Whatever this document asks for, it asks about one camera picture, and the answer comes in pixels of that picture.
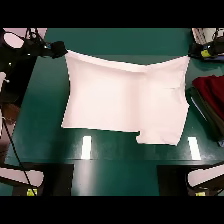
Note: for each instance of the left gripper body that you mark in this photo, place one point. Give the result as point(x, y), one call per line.
point(58, 49)

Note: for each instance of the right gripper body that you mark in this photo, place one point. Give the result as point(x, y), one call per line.
point(196, 50)

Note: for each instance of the white T-shirt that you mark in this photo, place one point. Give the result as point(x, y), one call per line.
point(126, 100)

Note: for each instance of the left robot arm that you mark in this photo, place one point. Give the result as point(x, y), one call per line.
point(20, 175)

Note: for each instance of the red garment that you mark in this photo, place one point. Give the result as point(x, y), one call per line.
point(211, 91)

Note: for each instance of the black garment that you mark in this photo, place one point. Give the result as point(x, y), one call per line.
point(16, 80)

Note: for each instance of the olive garment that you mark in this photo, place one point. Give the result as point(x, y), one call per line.
point(206, 115)

